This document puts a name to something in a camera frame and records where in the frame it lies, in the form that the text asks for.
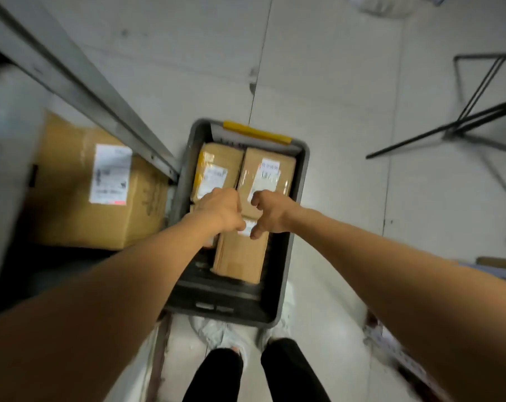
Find person's left hand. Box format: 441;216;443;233
192;187;247;236

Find person's right hand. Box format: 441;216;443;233
249;189;300;241

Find brown box red stamp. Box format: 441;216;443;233
236;147;298;221

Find worn box yellow tape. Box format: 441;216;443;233
190;142;245;204

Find plain tall brown box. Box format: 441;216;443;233
210;217;270;285

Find person's left forearm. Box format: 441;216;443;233
0;213;220;402

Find person's right forearm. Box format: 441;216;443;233
286;207;506;402

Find labelled cardboard box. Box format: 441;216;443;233
25;112;170;251

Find person's right leg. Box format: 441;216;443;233
260;338;331;402

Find person's leg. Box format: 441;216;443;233
181;347;244;402
260;338;331;402

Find person's left leg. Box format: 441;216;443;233
181;347;244;402

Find grey metal shelf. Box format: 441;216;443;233
0;0;183;402

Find white right shoe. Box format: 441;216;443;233
257;284;296;350

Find white shoe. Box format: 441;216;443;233
189;315;250;367
257;284;296;350

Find white left shoe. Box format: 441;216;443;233
189;315;250;367

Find black light stand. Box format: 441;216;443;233
366;52;506;197

